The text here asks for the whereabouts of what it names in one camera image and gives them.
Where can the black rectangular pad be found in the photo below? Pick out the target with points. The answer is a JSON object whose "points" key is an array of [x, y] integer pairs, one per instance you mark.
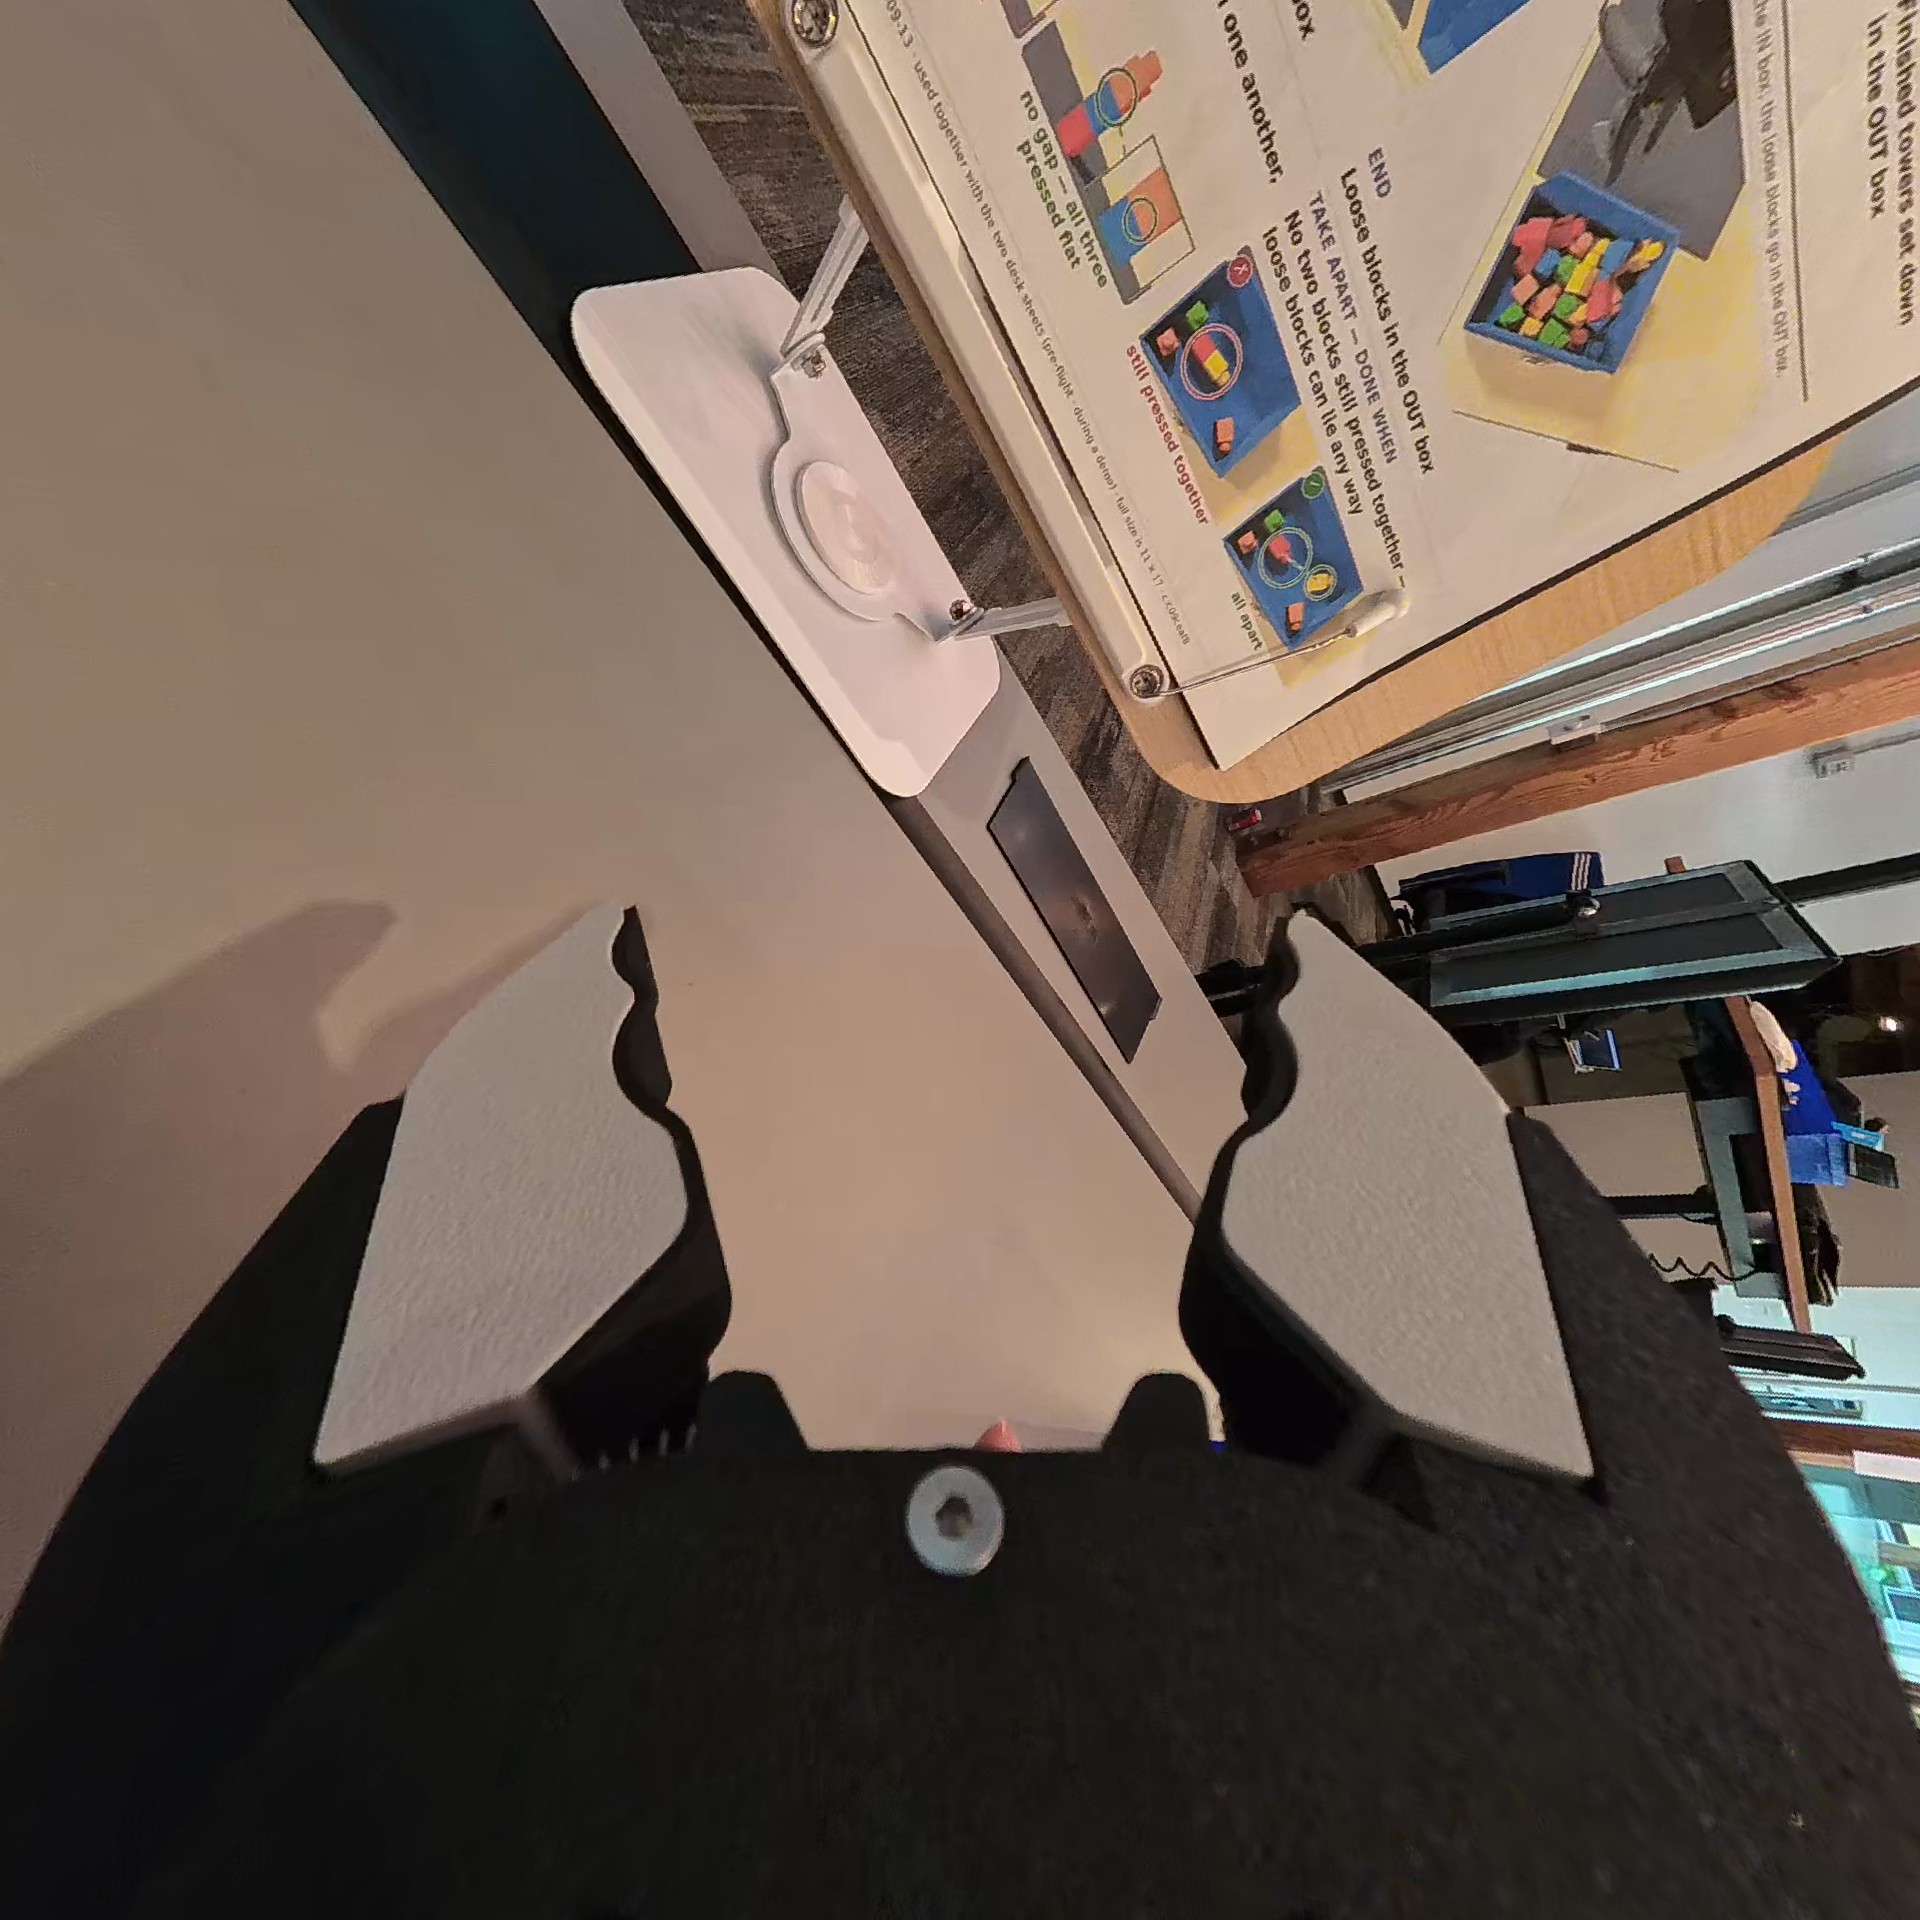
{"points": [[1072, 920]]}

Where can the wooden standing desk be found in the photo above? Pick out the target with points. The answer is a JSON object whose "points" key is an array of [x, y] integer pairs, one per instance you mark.
{"points": [[1779, 1143]]}

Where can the printed instruction sheet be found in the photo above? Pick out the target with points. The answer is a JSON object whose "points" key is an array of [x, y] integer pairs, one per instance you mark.
{"points": [[1503, 375]]}

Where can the grey panel on black stand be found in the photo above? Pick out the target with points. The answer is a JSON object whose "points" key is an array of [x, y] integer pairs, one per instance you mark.
{"points": [[1620, 946]]}

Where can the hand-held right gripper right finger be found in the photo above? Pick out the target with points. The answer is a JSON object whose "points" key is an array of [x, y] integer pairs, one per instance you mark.
{"points": [[1381, 1227]]}

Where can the wooden display board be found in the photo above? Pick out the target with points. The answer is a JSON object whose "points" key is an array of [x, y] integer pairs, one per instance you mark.
{"points": [[1503, 659]]}

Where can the wooden post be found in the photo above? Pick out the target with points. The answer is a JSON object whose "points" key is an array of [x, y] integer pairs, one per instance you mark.
{"points": [[1503, 798]]}

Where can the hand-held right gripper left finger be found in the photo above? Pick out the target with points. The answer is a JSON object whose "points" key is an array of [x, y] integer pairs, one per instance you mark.
{"points": [[513, 1198]]}

